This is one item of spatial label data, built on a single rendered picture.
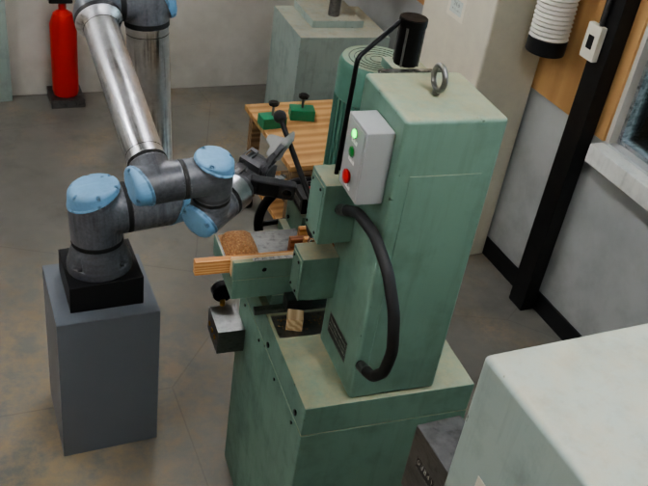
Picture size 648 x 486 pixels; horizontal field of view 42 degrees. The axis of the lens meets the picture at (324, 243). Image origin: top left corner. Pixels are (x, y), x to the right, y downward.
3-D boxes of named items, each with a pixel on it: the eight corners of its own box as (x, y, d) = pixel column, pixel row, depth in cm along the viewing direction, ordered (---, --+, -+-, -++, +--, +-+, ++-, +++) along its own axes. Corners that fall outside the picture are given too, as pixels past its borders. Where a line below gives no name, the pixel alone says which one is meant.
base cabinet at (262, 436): (348, 433, 294) (383, 271, 254) (414, 577, 250) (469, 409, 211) (223, 453, 279) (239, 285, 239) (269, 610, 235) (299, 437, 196)
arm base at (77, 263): (68, 286, 240) (66, 257, 235) (64, 250, 255) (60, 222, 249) (136, 278, 246) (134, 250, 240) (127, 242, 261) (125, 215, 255)
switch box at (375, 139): (364, 178, 176) (377, 109, 167) (382, 203, 168) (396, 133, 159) (337, 179, 174) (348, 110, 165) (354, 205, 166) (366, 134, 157)
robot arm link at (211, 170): (192, 174, 180) (189, 215, 188) (242, 165, 184) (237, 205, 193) (178, 146, 185) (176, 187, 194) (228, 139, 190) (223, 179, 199)
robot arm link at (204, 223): (211, 218, 189) (208, 249, 196) (245, 191, 197) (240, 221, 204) (179, 199, 192) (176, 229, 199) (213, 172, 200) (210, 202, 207)
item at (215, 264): (395, 253, 230) (398, 241, 227) (398, 256, 228) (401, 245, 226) (193, 271, 211) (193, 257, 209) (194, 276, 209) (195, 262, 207)
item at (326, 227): (337, 220, 193) (347, 163, 184) (350, 242, 186) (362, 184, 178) (302, 222, 190) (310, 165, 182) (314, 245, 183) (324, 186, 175)
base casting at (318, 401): (383, 272, 254) (389, 248, 249) (468, 409, 210) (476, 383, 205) (239, 286, 239) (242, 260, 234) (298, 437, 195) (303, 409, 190)
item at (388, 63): (409, 85, 186) (424, 11, 177) (423, 101, 180) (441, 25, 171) (376, 86, 184) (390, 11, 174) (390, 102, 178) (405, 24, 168)
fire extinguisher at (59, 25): (79, 93, 482) (76, -11, 449) (85, 107, 468) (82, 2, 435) (46, 94, 475) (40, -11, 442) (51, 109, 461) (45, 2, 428)
